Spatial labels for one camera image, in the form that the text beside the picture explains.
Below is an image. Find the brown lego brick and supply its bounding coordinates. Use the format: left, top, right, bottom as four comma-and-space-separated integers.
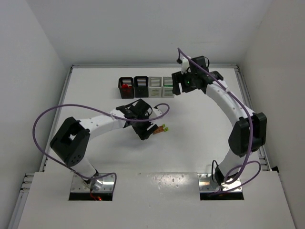
153, 126, 164, 135

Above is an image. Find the lime lego brick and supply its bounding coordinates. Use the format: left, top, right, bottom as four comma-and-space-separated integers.
152, 88, 160, 96

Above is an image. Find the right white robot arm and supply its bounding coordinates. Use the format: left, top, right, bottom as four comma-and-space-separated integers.
172, 56, 267, 185

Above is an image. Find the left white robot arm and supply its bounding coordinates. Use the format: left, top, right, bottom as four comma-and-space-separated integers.
50, 99, 163, 187

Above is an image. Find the white slotted container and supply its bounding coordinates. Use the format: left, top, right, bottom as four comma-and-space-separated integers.
162, 77, 175, 98
148, 76, 162, 98

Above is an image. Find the black slotted container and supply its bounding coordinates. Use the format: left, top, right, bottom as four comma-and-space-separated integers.
134, 76, 149, 98
118, 77, 134, 99

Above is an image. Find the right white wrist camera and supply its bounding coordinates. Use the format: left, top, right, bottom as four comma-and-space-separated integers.
176, 56, 190, 74

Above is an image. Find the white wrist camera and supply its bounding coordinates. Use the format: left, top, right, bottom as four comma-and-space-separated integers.
150, 108, 165, 120
176, 56, 190, 74

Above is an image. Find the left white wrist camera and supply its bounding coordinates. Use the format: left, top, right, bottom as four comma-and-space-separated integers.
150, 108, 165, 120

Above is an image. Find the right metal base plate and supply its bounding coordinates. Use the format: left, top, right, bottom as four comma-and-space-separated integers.
197, 173, 242, 193

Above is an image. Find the metal base plate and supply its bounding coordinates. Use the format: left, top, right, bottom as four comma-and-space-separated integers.
71, 173, 116, 193
197, 173, 242, 193

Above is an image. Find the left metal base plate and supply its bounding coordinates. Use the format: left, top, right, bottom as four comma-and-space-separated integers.
71, 173, 116, 193

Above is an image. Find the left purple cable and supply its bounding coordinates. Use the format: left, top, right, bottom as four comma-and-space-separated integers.
32, 103, 171, 189

